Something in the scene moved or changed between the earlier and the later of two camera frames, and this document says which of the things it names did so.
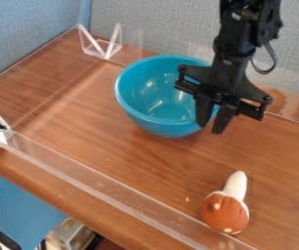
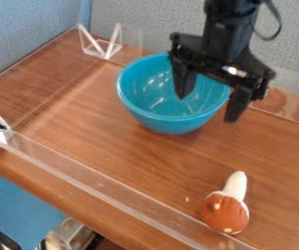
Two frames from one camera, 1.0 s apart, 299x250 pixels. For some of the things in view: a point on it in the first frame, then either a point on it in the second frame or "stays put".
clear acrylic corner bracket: [100, 48] stays put
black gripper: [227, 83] -> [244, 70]
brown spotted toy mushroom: [224, 208] stays put
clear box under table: [70, 235] stays put
